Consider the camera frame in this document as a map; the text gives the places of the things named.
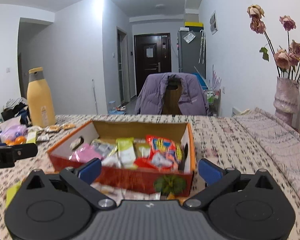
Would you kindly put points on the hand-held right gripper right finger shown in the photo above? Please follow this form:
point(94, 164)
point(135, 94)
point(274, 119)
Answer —
point(210, 171)

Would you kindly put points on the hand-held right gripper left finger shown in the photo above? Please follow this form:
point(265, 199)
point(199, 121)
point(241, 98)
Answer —
point(91, 170)

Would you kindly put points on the pink snack packet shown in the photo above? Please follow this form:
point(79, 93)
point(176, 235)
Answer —
point(86, 153)

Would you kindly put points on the small white grey snack packet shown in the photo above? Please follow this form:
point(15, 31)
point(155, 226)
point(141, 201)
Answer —
point(102, 146)

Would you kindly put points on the white cracker snack packet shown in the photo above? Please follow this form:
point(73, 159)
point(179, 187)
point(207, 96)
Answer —
point(142, 195)
point(107, 192)

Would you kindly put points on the lime green snack packet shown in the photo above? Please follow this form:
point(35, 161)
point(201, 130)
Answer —
point(13, 195)

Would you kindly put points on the green white snack packet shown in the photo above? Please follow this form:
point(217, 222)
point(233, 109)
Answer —
point(126, 152)
point(142, 150)

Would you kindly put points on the red orange cardboard box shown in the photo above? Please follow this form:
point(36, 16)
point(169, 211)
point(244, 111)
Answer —
point(130, 180)

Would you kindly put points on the red snack packet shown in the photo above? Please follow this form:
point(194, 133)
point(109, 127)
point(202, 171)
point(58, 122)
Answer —
point(162, 146)

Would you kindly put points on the orange mandarin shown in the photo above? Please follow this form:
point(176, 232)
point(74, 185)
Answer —
point(10, 143)
point(20, 140)

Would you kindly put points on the white green opened packet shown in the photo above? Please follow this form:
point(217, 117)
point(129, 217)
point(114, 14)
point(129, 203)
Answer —
point(33, 135)

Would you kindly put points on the purple tissue pack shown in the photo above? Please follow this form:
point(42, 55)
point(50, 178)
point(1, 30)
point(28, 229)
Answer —
point(13, 131)

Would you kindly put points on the small silver snack packet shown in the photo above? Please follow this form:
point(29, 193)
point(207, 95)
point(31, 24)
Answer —
point(43, 137)

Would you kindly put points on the small brown snack packet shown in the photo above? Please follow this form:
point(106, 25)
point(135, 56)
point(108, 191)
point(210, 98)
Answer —
point(53, 128)
point(68, 126)

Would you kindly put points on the pile of clothes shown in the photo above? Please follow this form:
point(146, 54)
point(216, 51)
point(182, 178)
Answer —
point(15, 110)

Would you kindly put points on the yellow bottle with grey collar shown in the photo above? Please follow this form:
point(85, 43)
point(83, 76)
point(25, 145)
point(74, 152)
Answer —
point(41, 100)

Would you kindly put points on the clear water bottle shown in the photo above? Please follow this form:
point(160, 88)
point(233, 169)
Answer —
point(111, 107)

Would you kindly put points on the white storage cart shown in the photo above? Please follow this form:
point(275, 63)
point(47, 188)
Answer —
point(212, 102)

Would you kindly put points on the quilted pink grey cloth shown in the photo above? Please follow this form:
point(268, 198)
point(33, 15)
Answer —
point(277, 150)

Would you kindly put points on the wooden chair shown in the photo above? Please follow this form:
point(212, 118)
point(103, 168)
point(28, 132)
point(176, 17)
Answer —
point(171, 100)

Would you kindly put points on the purple puffer jacket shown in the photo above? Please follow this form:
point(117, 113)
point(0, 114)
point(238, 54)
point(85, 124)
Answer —
point(152, 95)

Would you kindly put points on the pink textured vase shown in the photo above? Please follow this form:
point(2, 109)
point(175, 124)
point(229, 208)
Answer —
point(287, 100)

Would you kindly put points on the grey interior door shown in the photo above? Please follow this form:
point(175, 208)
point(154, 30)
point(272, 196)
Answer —
point(122, 67)

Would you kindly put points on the dark entrance door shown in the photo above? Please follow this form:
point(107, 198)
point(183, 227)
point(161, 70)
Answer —
point(152, 75)

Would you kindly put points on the grey refrigerator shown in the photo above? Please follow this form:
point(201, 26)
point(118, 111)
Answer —
point(190, 55)

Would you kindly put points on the white folded umbrella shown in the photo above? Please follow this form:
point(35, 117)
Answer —
point(202, 46)

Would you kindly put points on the white paper notice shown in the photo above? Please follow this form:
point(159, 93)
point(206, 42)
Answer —
point(149, 52)

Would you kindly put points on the clear plastic bag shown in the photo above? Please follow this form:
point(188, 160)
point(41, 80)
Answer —
point(189, 37)

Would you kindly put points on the bunch of dried roses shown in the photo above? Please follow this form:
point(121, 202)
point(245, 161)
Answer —
point(287, 55)

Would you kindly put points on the yellow box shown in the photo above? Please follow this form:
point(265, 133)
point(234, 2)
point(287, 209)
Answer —
point(194, 25)

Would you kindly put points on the round ceiling lamp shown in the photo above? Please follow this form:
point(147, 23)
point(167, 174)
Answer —
point(160, 5)

